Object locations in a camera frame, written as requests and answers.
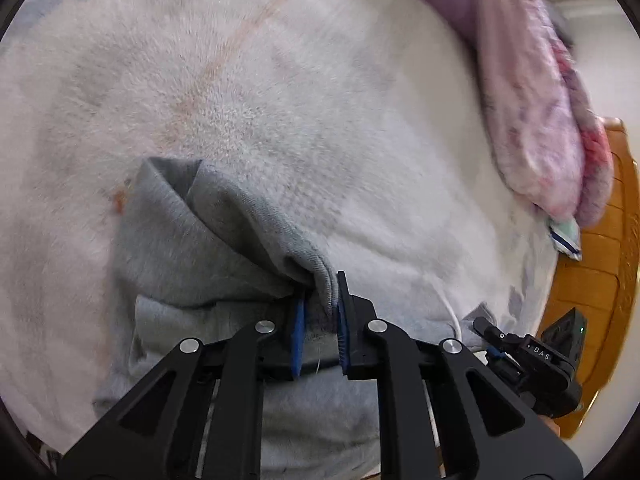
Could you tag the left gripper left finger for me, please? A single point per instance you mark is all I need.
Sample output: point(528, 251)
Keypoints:
point(198, 413)

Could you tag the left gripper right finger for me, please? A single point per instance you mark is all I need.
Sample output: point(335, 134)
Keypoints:
point(443, 414)

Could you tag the purple pink floral duvet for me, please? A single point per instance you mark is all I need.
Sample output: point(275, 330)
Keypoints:
point(548, 144)

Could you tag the grey zip hoodie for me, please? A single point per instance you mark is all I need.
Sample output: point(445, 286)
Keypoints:
point(205, 247)

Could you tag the teal striped pillow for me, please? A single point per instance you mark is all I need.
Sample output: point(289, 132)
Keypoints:
point(566, 238)

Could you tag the floral white bed sheet mattress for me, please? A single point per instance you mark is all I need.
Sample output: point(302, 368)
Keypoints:
point(359, 118)

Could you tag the wooden bed headboard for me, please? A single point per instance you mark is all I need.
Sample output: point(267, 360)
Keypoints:
point(603, 284)

